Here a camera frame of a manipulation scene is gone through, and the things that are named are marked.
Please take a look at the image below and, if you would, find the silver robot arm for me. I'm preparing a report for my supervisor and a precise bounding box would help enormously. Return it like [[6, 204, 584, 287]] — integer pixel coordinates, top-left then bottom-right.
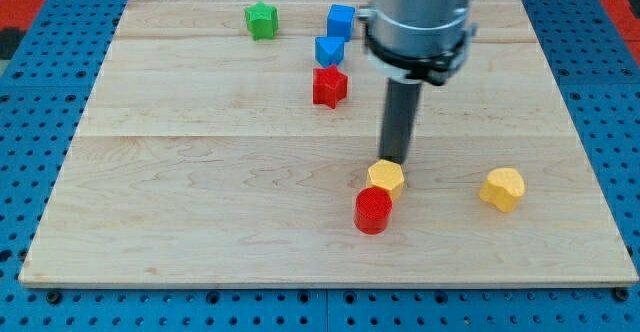
[[357, 0, 476, 86]]

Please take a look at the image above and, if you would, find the blue triangle block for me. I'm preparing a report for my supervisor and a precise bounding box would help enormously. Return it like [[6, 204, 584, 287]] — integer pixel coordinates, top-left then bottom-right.
[[315, 36, 345, 68]]

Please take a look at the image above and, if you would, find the blue cube block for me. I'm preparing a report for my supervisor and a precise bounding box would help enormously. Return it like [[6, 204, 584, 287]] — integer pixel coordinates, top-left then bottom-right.
[[326, 4, 355, 42]]

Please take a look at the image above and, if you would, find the yellow hexagon block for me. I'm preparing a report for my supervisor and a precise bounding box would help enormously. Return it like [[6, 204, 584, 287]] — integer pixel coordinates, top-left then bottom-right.
[[366, 159, 405, 201]]

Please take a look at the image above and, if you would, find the red star block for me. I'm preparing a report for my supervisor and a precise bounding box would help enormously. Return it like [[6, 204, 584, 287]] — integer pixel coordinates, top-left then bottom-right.
[[312, 64, 348, 109]]

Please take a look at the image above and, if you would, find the red cylinder block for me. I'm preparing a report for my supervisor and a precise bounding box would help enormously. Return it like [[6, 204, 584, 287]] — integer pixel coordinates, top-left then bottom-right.
[[353, 186, 393, 235]]

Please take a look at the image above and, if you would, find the yellow heart block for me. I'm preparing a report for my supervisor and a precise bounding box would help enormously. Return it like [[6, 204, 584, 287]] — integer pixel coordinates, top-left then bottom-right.
[[478, 167, 526, 213]]

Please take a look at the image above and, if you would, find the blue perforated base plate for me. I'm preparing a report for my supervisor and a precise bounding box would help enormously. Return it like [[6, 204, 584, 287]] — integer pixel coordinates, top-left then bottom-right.
[[1, 0, 639, 331]]

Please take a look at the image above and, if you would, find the wooden board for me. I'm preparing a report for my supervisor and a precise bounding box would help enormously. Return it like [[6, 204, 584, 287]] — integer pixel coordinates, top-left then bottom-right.
[[19, 0, 638, 289]]

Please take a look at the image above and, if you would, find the green star block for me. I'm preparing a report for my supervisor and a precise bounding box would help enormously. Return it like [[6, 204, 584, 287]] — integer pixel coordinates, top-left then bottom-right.
[[244, 1, 279, 40]]

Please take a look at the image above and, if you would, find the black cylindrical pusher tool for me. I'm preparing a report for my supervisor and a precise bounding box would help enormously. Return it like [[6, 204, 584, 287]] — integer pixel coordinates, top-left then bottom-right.
[[378, 79, 421, 164]]

